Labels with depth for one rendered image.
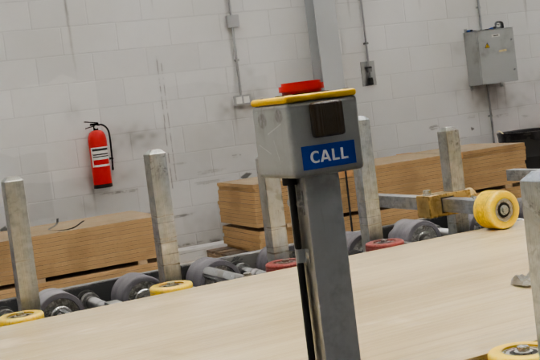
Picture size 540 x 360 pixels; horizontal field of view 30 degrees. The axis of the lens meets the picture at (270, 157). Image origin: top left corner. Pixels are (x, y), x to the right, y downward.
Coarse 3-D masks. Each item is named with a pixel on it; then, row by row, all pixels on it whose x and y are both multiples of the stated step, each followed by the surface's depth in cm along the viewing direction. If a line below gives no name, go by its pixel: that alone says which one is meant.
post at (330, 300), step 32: (288, 192) 88; (320, 192) 87; (320, 224) 87; (320, 256) 87; (320, 288) 87; (352, 288) 89; (320, 320) 87; (352, 320) 89; (320, 352) 88; (352, 352) 89
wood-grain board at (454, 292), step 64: (384, 256) 192; (448, 256) 183; (512, 256) 175; (64, 320) 168; (128, 320) 161; (192, 320) 155; (256, 320) 149; (384, 320) 139; (448, 320) 134; (512, 320) 130
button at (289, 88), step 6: (282, 84) 88; (288, 84) 87; (294, 84) 87; (300, 84) 86; (306, 84) 86; (312, 84) 87; (318, 84) 87; (282, 90) 87; (288, 90) 87; (294, 90) 87; (300, 90) 87; (306, 90) 87; (312, 90) 87; (318, 90) 87
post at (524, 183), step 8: (528, 176) 101; (536, 176) 99; (520, 184) 101; (528, 184) 100; (536, 184) 99; (528, 192) 100; (536, 192) 99; (528, 200) 100; (536, 200) 99; (528, 208) 101; (536, 208) 99; (528, 216) 101; (536, 216) 100; (528, 224) 101; (536, 224) 100; (528, 232) 101; (536, 232) 100; (528, 240) 101; (536, 240) 100; (528, 248) 101; (536, 248) 100; (528, 256) 101; (536, 256) 100; (536, 264) 101; (536, 272) 101; (536, 280) 101; (536, 288) 101; (536, 296) 101; (536, 304) 101; (536, 312) 102; (536, 320) 102; (536, 328) 102
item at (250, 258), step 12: (444, 216) 289; (384, 228) 280; (252, 252) 262; (252, 264) 262; (120, 276) 248; (156, 276) 251; (60, 288) 241; (72, 288) 241; (84, 288) 243; (96, 288) 244; (108, 288) 245; (0, 300) 235; (12, 300) 235; (108, 300) 245
